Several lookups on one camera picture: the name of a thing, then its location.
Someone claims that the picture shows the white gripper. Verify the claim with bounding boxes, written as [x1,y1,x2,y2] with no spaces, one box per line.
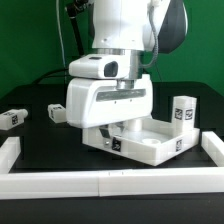
[66,74,153,148]

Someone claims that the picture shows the white square table top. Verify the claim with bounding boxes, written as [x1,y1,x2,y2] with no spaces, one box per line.
[82,118,200,166]

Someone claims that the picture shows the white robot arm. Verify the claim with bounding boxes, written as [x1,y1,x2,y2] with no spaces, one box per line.
[66,0,188,148]

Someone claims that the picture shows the white U-shaped fence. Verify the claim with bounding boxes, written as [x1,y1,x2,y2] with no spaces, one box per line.
[0,137,224,200]

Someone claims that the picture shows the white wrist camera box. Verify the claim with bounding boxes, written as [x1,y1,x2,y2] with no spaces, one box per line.
[69,54,130,79]

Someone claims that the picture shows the black cable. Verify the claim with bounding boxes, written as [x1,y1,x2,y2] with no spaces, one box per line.
[31,67,71,86]

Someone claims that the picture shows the white hanging cable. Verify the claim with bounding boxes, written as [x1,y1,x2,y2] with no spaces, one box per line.
[55,0,68,68]

